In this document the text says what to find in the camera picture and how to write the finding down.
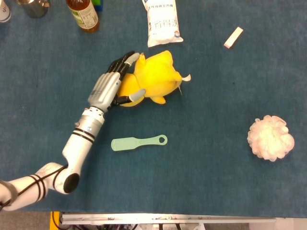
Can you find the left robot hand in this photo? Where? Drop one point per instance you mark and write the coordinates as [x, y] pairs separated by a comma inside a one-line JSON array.
[[104, 91]]

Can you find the yellow plush toy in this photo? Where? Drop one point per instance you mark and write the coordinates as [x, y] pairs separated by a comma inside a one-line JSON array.
[[158, 76]]

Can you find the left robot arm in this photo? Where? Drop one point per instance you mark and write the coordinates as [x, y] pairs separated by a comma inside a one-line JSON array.
[[79, 143]]

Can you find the green plastic brush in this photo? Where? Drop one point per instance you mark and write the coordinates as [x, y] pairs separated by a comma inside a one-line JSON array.
[[124, 144]]

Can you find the amber tea bottle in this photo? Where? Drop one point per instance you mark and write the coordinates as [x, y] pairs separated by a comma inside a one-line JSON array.
[[85, 16]]

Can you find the blue building block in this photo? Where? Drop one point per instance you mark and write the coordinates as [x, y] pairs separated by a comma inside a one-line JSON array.
[[100, 8]]

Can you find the white plastic refill pouch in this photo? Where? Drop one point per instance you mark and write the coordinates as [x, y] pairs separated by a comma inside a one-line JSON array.
[[163, 24]]

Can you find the green building block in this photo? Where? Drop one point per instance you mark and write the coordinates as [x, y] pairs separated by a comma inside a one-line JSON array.
[[97, 2]]

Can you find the steel pitcher cup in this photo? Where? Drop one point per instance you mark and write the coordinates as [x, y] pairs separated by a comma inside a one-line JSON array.
[[33, 8]]

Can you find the blue table cloth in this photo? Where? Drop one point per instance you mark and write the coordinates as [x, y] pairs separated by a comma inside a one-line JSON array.
[[192, 179]]

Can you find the white paper cup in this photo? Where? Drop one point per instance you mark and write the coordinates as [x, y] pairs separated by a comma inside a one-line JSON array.
[[4, 12]]

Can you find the white pink eraser block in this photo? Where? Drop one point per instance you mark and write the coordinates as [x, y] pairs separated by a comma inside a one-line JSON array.
[[233, 37]]

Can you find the pink bath pouf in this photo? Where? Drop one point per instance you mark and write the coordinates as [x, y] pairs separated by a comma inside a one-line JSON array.
[[271, 139]]

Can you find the aluminium frame rail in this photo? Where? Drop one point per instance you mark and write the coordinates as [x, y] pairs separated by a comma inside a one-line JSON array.
[[168, 218]]

